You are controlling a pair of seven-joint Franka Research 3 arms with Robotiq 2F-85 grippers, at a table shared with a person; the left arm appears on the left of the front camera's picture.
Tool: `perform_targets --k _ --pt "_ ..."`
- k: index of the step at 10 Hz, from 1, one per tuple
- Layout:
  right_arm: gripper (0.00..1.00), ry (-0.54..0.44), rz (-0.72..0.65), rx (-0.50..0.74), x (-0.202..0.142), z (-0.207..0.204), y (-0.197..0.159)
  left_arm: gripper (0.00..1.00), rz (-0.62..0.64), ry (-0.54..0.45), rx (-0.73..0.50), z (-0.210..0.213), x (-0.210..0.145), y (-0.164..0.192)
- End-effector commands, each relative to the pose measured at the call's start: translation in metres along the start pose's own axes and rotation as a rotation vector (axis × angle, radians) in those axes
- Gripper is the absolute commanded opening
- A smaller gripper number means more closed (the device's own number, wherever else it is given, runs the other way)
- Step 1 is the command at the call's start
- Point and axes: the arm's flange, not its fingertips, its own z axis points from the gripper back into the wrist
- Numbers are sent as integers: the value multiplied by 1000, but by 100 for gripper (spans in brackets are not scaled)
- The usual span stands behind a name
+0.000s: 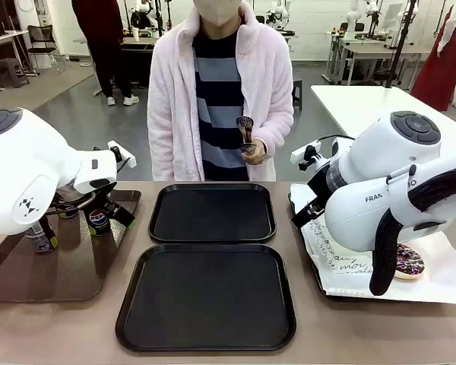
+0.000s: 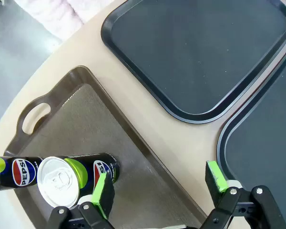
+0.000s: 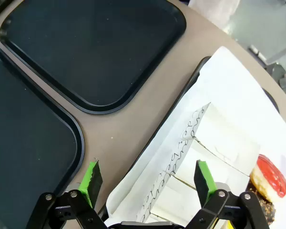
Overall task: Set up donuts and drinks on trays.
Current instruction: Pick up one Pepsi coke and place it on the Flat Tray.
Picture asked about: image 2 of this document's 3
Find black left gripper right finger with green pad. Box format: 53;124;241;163
200;161;286;229

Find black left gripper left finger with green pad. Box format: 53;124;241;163
46;171;115;229

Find black Pepsi can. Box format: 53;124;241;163
37;152;121;208
0;156;44;192

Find black rectangular serving tray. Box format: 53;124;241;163
100;0;286;125
216;44;286;229

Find person in pink jacket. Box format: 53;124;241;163
14;0;115;41

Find brown plastic tray with handles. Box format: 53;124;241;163
3;65;208;229

